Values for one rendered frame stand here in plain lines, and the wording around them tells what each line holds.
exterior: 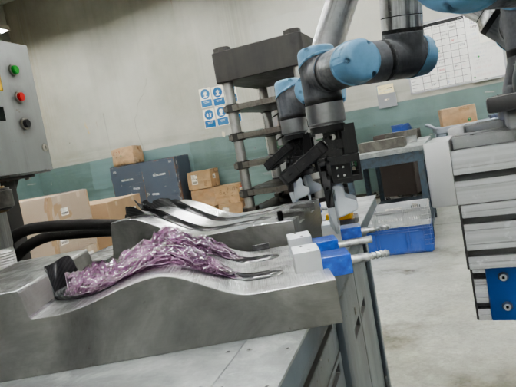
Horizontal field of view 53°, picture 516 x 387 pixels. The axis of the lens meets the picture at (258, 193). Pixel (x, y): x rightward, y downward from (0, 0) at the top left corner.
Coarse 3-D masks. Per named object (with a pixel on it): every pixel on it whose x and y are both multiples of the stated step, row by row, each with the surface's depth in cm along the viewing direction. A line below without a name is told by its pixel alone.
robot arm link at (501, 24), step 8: (504, 8) 110; (512, 8) 108; (504, 16) 111; (512, 16) 109; (504, 24) 111; (512, 24) 109; (504, 32) 112; (512, 32) 110; (504, 40) 113; (512, 40) 110; (512, 48) 110
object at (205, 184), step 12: (216, 168) 799; (192, 180) 790; (204, 180) 782; (216, 180) 794; (192, 192) 794; (204, 192) 788; (216, 192) 780; (228, 192) 774; (216, 204) 783; (228, 204) 776; (240, 204) 769
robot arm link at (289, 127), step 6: (288, 120) 142; (294, 120) 142; (300, 120) 142; (282, 126) 144; (288, 126) 143; (294, 126) 142; (300, 126) 142; (306, 126) 144; (282, 132) 145; (288, 132) 143; (294, 132) 142; (300, 132) 143
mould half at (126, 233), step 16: (160, 208) 114; (176, 208) 115; (208, 208) 122; (272, 208) 117; (288, 208) 110; (304, 208) 105; (112, 224) 103; (128, 224) 102; (144, 224) 101; (160, 224) 102; (176, 224) 104; (208, 224) 109; (224, 224) 107; (256, 224) 95; (272, 224) 93; (288, 224) 93; (304, 224) 100; (320, 224) 115; (112, 240) 104; (128, 240) 103; (224, 240) 97; (240, 240) 96; (256, 240) 95; (272, 240) 94; (96, 256) 111; (112, 256) 104
